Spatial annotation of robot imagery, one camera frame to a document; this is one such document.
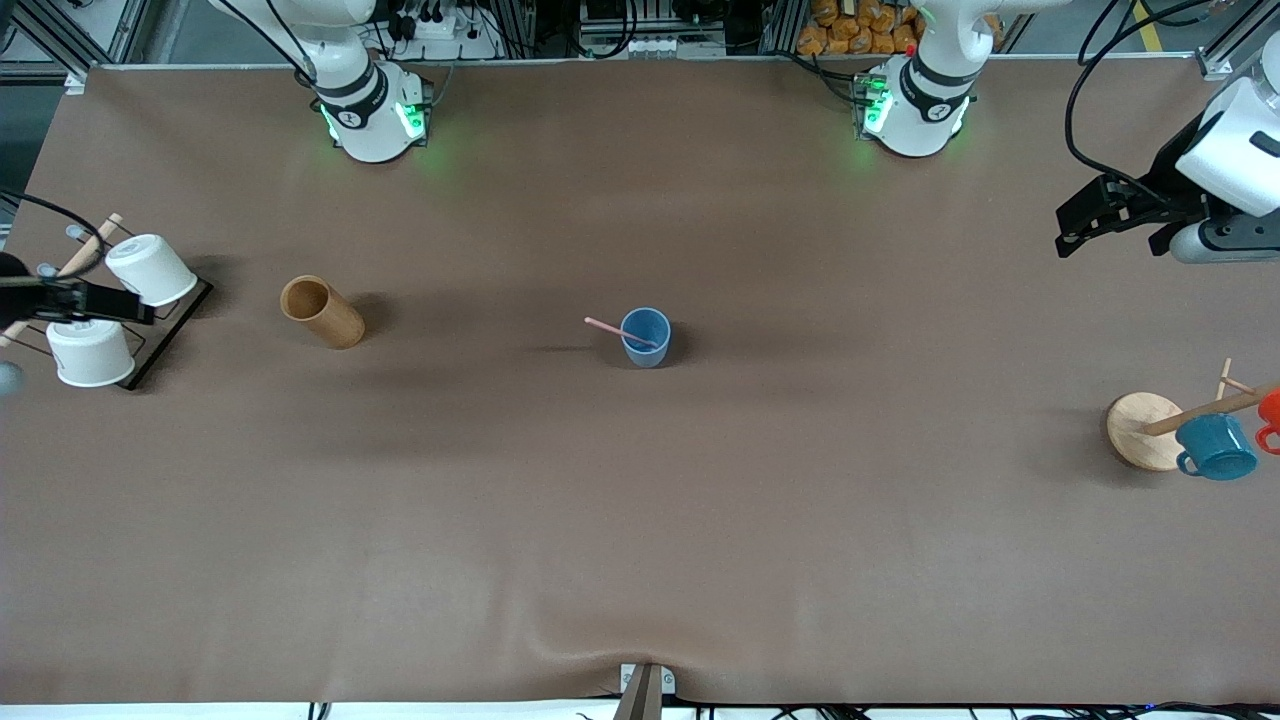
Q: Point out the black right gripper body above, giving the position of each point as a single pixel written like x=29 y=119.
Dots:
x=22 y=299

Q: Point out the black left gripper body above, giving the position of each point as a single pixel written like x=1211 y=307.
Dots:
x=1166 y=183

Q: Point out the light blue cup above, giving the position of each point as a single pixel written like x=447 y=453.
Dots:
x=645 y=352

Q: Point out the pink chopstick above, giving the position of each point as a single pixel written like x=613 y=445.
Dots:
x=605 y=326

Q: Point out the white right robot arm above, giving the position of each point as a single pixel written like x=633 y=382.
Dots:
x=370 y=110

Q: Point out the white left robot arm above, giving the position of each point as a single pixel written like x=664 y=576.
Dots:
x=930 y=110

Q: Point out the white paper cup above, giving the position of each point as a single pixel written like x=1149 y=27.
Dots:
x=90 y=355
x=155 y=270

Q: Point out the bamboo cup holder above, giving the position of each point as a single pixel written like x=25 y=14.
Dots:
x=335 y=320

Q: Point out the wooden mug tree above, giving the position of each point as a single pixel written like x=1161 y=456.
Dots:
x=1140 y=430

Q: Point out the orange mug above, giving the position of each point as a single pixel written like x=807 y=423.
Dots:
x=1272 y=410

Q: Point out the teal mug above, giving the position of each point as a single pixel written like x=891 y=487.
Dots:
x=1215 y=445

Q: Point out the pile of orange bread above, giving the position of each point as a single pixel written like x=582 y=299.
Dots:
x=860 y=28

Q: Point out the white power strip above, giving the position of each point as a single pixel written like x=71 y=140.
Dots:
x=440 y=38

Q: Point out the brown table mat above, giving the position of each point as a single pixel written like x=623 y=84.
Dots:
x=640 y=500

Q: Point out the grey metal table clamp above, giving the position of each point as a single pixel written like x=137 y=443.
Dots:
x=646 y=695

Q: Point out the aluminium frame post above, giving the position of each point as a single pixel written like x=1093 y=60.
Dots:
x=60 y=35
x=1235 y=45

